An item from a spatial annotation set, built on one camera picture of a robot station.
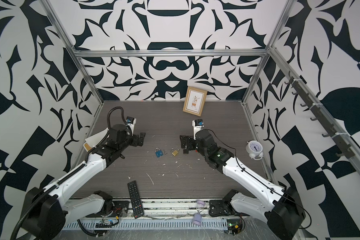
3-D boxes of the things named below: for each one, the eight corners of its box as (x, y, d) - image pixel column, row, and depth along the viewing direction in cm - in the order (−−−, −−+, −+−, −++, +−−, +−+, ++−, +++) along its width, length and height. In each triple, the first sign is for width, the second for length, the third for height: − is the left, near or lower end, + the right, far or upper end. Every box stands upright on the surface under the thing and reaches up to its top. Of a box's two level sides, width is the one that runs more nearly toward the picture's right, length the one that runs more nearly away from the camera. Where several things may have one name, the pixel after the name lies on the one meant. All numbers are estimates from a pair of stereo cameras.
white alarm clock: (247, 159, 94) (250, 156, 90) (243, 144, 101) (245, 140, 97) (262, 159, 94) (266, 156, 90) (257, 144, 101) (260, 140, 97)
